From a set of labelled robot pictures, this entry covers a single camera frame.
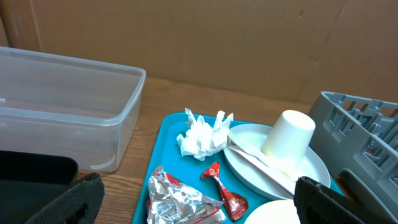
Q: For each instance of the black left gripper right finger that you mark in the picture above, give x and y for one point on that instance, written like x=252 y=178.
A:
x=317 y=204

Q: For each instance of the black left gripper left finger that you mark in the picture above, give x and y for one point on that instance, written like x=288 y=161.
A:
x=77 y=203

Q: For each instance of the white large plate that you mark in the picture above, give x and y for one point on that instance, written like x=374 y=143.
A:
x=274 y=212

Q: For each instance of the grey dishwasher rack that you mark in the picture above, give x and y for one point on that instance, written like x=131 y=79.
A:
x=356 y=138

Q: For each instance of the white plastic knife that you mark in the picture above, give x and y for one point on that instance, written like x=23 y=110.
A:
x=257 y=160

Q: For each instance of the black plastic tray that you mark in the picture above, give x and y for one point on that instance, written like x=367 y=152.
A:
x=30 y=181

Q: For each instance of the white plastic cup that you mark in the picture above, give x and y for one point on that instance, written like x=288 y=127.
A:
x=289 y=138

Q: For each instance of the red sauce packet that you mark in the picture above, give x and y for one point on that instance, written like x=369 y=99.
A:
x=236 y=205

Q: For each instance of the silver foil wrapper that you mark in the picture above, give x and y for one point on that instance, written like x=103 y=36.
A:
x=173 y=202

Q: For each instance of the teal serving tray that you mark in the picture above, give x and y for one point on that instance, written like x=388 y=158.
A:
x=166 y=153

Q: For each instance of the clear plastic bin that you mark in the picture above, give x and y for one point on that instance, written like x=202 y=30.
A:
x=64 y=106

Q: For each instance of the crumpled white napkin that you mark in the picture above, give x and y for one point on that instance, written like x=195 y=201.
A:
x=202 y=140

